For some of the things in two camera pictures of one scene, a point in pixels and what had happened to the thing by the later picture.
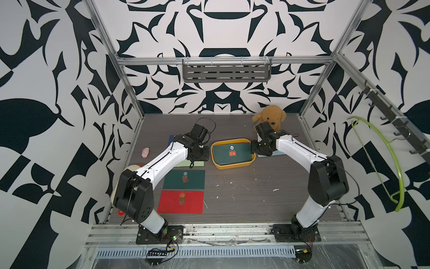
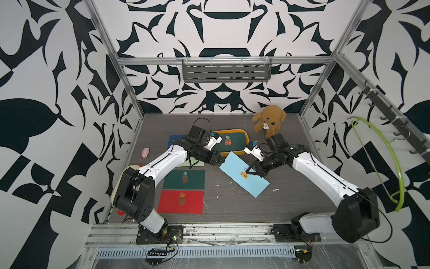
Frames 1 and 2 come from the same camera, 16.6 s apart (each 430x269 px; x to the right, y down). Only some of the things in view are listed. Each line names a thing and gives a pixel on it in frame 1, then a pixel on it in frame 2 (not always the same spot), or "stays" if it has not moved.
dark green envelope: (232, 153) to (231, 142)
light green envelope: (187, 163) stays
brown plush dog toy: (272, 114) stays
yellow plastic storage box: (230, 142) to (224, 131)
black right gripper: (255, 148) to (258, 169)
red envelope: (181, 202) stays
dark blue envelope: (171, 139) stays
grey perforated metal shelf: (226, 70) stays
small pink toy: (145, 152) stays
